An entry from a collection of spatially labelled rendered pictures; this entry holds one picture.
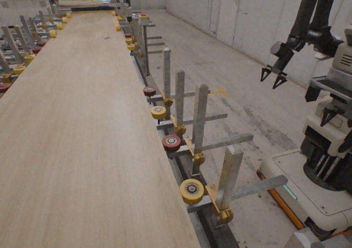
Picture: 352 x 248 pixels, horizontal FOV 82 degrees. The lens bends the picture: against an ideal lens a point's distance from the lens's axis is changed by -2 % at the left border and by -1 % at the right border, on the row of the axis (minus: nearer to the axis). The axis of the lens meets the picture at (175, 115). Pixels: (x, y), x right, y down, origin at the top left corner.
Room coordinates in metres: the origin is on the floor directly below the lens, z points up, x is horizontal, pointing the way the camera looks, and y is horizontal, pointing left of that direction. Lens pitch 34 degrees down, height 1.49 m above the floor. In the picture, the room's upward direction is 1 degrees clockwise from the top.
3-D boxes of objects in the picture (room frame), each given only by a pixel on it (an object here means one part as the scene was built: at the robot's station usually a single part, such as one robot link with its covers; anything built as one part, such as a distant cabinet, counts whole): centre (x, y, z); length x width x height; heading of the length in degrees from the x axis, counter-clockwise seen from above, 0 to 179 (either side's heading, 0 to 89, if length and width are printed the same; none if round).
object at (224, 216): (0.44, -0.16, 0.80); 0.14 x 0.06 x 0.05; 17
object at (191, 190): (0.42, -0.06, 0.85); 0.08 x 0.08 x 0.11
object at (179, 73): (0.89, -0.02, 0.90); 0.04 x 0.04 x 0.48; 17
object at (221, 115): (0.96, -0.10, 0.80); 0.43 x 0.03 x 0.04; 107
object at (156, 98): (1.20, -0.02, 0.83); 0.43 x 0.03 x 0.04; 107
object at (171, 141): (0.66, 0.02, 0.85); 0.08 x 0.08 x 0.11
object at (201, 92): (0.65, -0.09, 0.94); 0.04 x 0.04 x 0.48; 17
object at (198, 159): (0.68, -0.08, 0.83); 0.14 x 0.06 x 0.05; 17
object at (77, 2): (4.65, 1.72, 1.05); 1.43 x 0.12 x 0.12; 107
